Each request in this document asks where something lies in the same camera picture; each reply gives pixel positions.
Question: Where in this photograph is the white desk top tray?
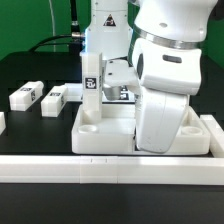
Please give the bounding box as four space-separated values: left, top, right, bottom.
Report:
71 104 210 156

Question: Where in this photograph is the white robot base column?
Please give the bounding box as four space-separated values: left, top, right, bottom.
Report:
80 0 132 61

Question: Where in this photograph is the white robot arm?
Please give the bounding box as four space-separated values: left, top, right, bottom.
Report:
104 0 218 153

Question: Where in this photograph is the white front fence bar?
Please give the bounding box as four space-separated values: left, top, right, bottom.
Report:
0 155 224 185

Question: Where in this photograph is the white fence bar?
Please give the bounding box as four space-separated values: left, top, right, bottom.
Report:
200 115 224 158
0 155 224 185

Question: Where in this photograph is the white right fence bar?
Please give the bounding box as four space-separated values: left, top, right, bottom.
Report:
200 115 224 158

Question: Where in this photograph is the white block at left edge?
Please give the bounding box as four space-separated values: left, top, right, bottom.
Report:
0 112 6 135

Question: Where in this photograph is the white marker base plate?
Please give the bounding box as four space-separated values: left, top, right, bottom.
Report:
65 83 135 103

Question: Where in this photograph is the black cable on base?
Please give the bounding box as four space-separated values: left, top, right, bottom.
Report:
28 0 84 53

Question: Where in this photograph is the white thin cable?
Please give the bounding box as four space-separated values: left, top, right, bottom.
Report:
48 0 57 53

